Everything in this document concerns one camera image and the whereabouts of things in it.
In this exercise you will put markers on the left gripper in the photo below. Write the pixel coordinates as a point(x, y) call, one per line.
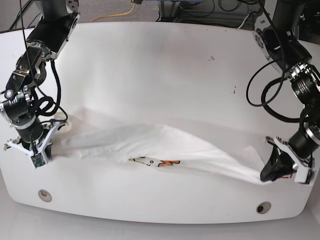
point(298, 150)

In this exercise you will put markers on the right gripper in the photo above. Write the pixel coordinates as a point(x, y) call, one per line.
point(35, 136)

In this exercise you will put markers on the white printed t-shirt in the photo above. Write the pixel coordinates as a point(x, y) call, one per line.
point(92, 137)

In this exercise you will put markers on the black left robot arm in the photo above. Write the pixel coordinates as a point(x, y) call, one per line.
point(274, 34)

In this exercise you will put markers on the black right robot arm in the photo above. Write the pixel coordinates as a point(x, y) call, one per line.
point(31, 116)

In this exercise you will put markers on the red tape rectangle marking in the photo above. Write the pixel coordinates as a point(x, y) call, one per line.
point(287, 176)

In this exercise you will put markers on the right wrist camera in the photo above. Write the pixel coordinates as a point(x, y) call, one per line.
point(38, 160)

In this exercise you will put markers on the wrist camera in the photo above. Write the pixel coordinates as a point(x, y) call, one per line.
point(38, 160)
point(303, 175)

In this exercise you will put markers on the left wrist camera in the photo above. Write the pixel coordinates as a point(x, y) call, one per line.
point(303, 175)

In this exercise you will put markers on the right table cable grommet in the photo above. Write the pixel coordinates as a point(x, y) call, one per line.
point(263, 207)

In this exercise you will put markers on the table cable grommet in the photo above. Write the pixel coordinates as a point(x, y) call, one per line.
point(45, 196)
point(263, 207)

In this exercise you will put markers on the left table cable grommet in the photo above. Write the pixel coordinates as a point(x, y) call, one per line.
point(45, 196)

